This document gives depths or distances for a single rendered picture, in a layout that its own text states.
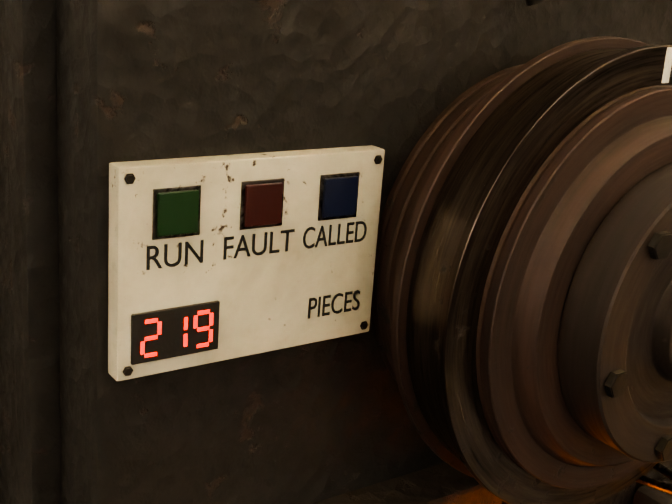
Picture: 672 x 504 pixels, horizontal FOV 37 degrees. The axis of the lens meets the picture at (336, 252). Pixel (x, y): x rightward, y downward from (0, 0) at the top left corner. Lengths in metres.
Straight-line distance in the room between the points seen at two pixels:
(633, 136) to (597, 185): 0.06
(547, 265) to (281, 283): 0.23
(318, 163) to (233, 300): 0.14
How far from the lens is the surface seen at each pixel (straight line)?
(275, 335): 0.90
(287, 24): 0.86
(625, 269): 0.84
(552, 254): 0.85
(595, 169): 0.87
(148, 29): 0.80
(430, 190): 0.87
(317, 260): 0.90
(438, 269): 0.85
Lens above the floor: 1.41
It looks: 17 degrees down
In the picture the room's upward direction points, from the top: 4 degrees clockwise
